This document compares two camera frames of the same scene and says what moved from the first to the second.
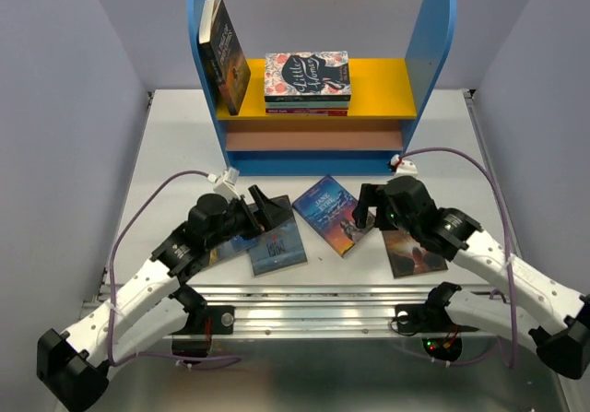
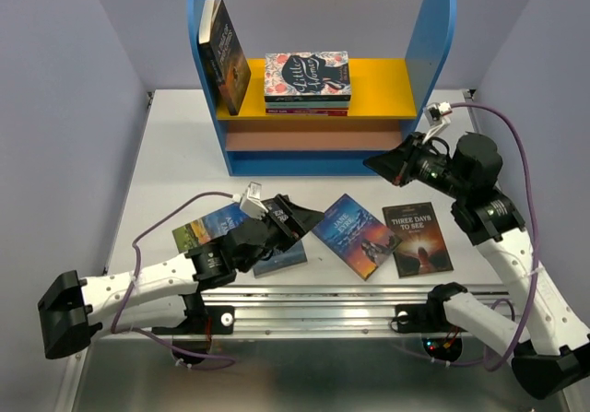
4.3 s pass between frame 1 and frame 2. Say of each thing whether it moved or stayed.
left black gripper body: moved
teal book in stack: stayed
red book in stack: stayed
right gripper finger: moved
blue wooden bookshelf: stayed
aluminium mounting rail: stayed
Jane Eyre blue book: moved
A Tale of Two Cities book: stayed
